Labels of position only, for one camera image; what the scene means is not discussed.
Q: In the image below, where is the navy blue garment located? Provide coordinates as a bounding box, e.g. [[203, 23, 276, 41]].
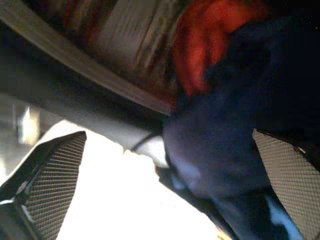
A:
[[159, 14, 320, 240]]

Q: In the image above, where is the coral red garment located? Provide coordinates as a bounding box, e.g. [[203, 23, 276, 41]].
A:
[[172, 0, 271, 96]]

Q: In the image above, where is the grey front-load washing machine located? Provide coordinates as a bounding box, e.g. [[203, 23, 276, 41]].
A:
[[0, 0, 191, 156]]

